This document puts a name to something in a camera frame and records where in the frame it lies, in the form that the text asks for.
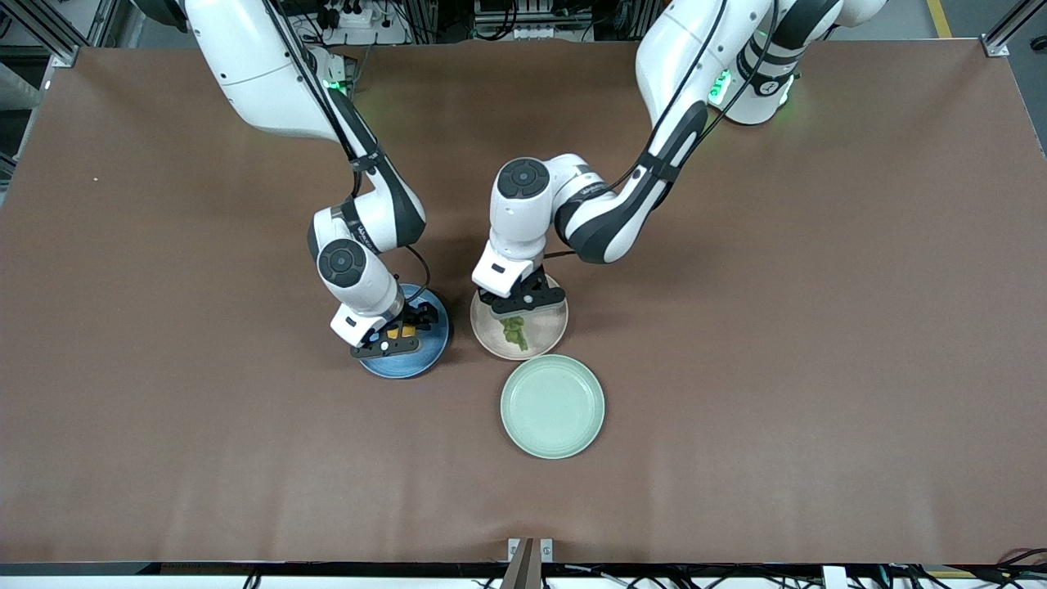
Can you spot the yellow lemon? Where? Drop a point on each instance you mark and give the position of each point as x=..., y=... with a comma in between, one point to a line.
x=402, y=332

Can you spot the blue plate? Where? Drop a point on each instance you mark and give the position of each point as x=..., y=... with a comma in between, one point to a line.
x=409, y=364

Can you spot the aluminium frame rail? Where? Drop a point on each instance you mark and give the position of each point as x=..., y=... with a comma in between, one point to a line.
x=529, y=560

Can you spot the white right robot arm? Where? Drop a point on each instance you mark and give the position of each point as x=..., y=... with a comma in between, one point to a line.
x=262, y=74

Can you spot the grey equipment box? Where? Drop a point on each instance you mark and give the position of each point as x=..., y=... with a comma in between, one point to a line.
x=532, y=20

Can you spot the white power strip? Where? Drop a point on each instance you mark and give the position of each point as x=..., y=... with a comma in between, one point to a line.
x=356, y=16

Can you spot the beige plate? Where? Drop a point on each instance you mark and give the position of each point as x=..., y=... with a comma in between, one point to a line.
x=548, y=335

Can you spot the green lettuce leaf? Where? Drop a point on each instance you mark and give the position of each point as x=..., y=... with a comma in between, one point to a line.
x=515, y=334

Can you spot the aluminium frame profile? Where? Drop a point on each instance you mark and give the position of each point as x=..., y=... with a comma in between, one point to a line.
x=61, y=37
x=1014, y=29

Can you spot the brown table cover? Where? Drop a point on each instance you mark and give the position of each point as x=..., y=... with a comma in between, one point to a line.
x=245, y=450

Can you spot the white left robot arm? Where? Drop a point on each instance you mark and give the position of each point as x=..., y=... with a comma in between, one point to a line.
x=622, y=217

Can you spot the pale green plate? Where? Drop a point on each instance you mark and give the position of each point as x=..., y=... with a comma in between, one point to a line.
x=552, y=406

